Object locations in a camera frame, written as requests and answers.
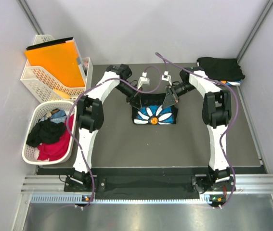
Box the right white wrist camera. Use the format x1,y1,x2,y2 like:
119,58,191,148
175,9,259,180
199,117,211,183
161,71,172,85

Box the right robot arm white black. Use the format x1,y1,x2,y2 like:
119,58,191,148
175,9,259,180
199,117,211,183
161,67,233,193

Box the black garment in basket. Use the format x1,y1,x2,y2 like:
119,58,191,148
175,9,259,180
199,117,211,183
26,120,66,147

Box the folded black t shirt stack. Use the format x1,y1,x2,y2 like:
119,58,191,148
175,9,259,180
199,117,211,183
197,57,246,86

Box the aluminium frame rail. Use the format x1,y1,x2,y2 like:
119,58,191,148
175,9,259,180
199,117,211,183
21,174,273,205

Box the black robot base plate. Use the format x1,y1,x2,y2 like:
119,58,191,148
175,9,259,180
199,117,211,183
64,167,234,200

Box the red garment in basket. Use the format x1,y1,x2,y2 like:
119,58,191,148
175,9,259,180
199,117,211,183
38,115,74,161

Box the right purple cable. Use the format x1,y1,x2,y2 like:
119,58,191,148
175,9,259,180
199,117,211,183
155,52,238,209

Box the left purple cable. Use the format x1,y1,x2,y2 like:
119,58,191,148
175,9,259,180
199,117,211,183
65,66,162,209

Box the black t shirt flower print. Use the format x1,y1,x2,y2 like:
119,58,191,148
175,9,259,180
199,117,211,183
131,93,178,125

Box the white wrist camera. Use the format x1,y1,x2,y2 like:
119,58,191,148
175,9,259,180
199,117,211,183
137,72,150,90
161,71,172,85

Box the white perforated file organizer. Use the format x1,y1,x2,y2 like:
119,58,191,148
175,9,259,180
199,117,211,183
20,35,93,108

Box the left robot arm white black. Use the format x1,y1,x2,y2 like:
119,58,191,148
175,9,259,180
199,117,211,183
66,64,136,192

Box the orange folder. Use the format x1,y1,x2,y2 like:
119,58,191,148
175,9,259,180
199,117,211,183
24,38,86,88

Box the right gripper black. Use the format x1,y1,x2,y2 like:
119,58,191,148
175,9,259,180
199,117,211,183
162,83,196,110

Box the purple cable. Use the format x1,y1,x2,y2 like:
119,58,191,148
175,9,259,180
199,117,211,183
65,66,162,209
155,52,238,209

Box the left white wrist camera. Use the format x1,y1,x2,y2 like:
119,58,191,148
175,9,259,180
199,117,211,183
137,72,150,90

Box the blue garment in basket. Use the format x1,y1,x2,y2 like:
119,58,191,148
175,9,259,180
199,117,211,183
39,109,67,124

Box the white oval laundry basket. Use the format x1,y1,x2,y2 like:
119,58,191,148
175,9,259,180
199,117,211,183
22,101,77,165

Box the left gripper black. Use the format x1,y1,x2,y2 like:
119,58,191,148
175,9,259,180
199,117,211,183
115,81,143,110

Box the black folder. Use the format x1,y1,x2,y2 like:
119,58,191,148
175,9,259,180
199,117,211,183
26,37,73,51

